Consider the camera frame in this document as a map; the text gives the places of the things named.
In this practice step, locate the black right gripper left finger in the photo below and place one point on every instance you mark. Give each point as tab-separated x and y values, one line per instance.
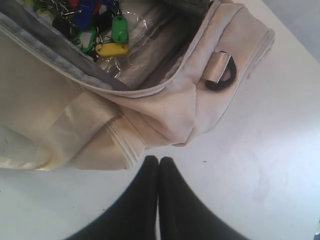
133	215

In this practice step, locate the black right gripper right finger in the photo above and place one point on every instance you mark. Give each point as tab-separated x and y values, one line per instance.
182	215

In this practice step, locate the cream fabric duffel bag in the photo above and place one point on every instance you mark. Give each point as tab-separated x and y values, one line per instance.
58	106

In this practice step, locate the colourful key tag bunch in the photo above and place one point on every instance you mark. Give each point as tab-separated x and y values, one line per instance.
97	27

